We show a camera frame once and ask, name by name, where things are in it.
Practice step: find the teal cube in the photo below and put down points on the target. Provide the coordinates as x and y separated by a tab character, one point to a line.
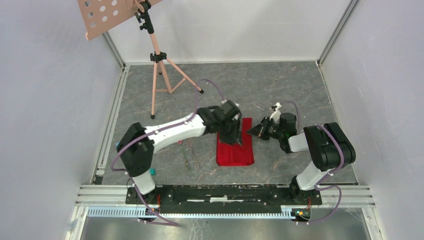
152	171

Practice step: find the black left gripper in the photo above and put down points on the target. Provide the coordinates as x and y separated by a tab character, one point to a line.
235	137

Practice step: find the red cloth napkin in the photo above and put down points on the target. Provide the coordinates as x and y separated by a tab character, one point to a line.
236	155

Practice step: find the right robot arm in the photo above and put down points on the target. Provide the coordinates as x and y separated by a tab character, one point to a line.
328	146

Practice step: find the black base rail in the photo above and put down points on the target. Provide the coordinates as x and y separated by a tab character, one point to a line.
224	199

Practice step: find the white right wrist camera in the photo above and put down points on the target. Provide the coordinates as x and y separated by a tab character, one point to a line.
275	112

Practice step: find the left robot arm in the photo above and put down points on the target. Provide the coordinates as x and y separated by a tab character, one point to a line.
139	144

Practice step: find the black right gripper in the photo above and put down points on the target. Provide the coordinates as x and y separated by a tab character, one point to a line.
260	130

